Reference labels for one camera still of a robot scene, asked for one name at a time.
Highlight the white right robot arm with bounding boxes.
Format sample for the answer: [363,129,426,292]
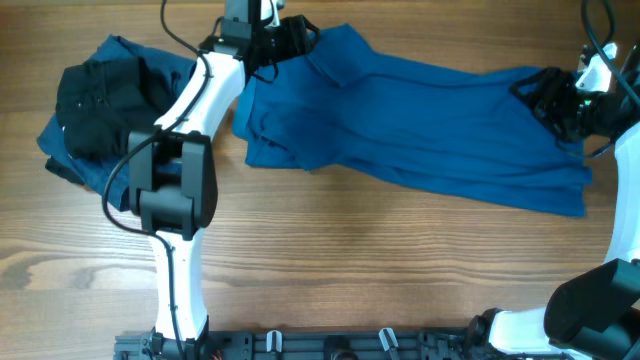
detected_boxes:
[459,43,639,359]

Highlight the blue polo shirt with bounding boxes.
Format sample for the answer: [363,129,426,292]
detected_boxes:
[233,24,592,217]

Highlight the dark green folded shirt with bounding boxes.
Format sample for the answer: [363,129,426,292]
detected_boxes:
[44,55,176,186]

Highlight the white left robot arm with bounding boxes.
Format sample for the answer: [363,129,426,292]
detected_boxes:
[126,14,319,359]

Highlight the navy blue folded shirt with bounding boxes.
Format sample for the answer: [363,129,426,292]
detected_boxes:
[36,33,199,212]

